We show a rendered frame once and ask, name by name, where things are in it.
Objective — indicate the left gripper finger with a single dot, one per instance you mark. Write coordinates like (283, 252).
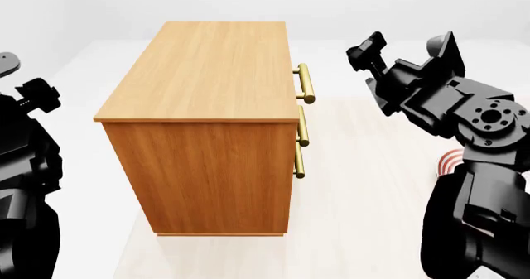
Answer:
(8, 64)
(41, 94)

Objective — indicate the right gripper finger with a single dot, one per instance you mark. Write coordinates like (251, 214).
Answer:
(368, 54)
(449, 55)

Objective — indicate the red white striped bowl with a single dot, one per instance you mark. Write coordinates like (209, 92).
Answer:
(447, 162)

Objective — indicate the wooden cabinet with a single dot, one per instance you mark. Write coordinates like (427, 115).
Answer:
(198, 105)

